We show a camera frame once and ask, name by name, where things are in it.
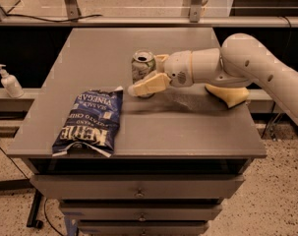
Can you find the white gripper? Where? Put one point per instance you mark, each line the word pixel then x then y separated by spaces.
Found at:
pixel 177 68

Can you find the green 7up soda can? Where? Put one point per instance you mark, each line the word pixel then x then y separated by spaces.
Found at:
pixel 142 64

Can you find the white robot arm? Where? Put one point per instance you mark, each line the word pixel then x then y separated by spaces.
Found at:
pixel 240 61

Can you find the blue Kettle chip bag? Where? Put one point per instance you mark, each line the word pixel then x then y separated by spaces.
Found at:
pixel 93 123

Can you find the yellow sponge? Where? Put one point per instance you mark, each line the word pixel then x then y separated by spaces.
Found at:
pixel 231 96

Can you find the grey drawer cabinet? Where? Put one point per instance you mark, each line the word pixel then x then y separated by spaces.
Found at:
pixel 181 131

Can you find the white pump dispenser bottle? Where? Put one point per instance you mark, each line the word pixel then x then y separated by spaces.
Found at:
pixel 10 83

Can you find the top grey drawer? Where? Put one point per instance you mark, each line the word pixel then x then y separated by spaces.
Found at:
pixel 129 187

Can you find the grey drawer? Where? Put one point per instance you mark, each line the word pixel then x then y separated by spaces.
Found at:
pixel 141 211
pixel 129 187
pixel 150 228

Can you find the middle grey drawer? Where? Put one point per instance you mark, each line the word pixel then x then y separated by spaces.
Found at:
pixel 141 211

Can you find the bottom grey drawer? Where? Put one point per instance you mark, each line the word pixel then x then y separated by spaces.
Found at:
pixel 150 228

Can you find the black floor stand foot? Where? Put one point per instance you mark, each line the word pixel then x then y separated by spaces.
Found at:
pixel 33 221

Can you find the right metal frame post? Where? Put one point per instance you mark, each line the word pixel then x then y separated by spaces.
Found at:
pixel 195 10

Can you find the metal frame post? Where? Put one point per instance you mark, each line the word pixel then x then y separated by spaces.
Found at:
pixel 195 10
pixel 73 10

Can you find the left metal frame post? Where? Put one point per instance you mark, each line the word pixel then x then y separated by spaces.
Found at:
pixel 73 10

